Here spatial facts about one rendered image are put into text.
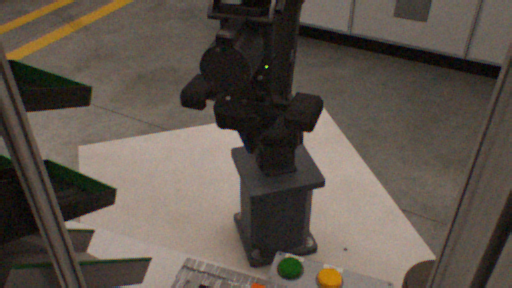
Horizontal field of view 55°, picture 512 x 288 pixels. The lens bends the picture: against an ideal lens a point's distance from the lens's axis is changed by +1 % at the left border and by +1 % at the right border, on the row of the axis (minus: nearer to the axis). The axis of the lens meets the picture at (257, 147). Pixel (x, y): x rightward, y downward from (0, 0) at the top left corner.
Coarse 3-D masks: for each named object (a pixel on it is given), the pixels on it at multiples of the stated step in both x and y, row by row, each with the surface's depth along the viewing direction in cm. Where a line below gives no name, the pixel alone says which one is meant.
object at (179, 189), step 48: (96, 144) 132; (144, 144) 132; (192, 144) 132; (240, 144) 132; (336, 144) 132; (144, 192) 117; (192, 192) 117; (336, 192) 117; (384, 192) 117; (144, 240) 105; (192, 240) 105; (240, 240) 105; (336, 240) 105; (384, 240) 105
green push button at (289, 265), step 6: (288, 258) 87; (294, 258) 87; (282, 264) 86; (288, 264) 86; (294, 264) 86; (300, 264) 86; (282, 270) 85; (288, 270) 85; (294, 270) 85; (300, 270) 85; (288, 276) 85; (294, 276) 85
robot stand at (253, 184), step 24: (240, 168) 93; (312, 168) 93; (240, 192) 101; (264, 192) 88; (288, 192) 89; (312, 192) 95; (240, 216) 107; (264, 216) 93; (288, 216) 94; (264, 240) 97; (288, 240) 99; (312, 240) 103; (264, 264) 99
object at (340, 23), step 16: (320, 0) 354; (336, 0) 348; (352, 0) 344; (304, 16) 367; (320, 16) 360; (336, 16) 354; (352, 16) 352; (304, 32) 378; (320, 32) 371; (336, 32) 365
